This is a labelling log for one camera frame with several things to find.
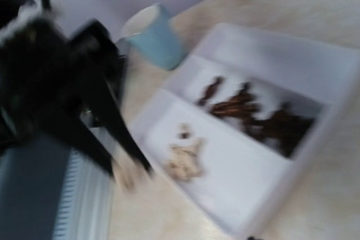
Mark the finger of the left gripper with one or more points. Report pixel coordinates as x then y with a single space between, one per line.
104 107
80 137

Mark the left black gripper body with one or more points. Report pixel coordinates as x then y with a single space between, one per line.
39 66

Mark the white plastic tray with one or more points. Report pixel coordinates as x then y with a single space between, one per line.
263 103

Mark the white chess pieces pile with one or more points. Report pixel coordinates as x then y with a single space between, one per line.
184 164

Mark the dark chess pieces pile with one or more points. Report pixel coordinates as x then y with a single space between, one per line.
282 126

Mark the light blue pitcher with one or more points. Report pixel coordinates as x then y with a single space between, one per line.
151 33

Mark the aluminium front rail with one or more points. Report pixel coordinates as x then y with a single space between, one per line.
49 191

